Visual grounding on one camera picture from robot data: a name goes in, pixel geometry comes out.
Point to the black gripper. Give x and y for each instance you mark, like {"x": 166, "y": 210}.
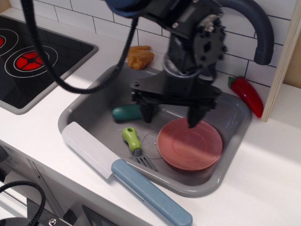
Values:
{"x": 163, "y": 88}

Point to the green handled grey spatula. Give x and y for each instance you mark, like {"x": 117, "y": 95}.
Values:
{"x": 129, "y": 135}

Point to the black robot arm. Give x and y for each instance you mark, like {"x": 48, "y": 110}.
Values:
{"x": 196, "y": 42}

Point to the pink plate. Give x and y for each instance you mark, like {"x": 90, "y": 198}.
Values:
{"x": 189, "y": 148}

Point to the grey sink basin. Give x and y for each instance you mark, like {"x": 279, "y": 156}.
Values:
{"x": 231, "y": 118}

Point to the dark green toy cucumber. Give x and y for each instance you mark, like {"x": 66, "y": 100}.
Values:
{"x": 127, "y": 112}

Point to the orange toy chicken piece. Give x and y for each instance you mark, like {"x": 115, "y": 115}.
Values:
{"x": 139, "y": 56}

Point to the red toy chili pepper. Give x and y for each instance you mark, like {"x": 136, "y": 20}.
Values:
{"x": 247, "y": 93}

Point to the dark grey faucet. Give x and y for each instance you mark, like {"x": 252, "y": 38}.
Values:
{"x": 249, "y": 39}

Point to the wooden side panel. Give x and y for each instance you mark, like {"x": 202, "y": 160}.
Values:
{"x": 284, "y": 60}

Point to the black toy stovetop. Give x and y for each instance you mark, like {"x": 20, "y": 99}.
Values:
{"x": 24, "y": 79}

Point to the toy knife blue handle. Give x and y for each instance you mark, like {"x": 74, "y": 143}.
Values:
{"x": 107, "y": 163}

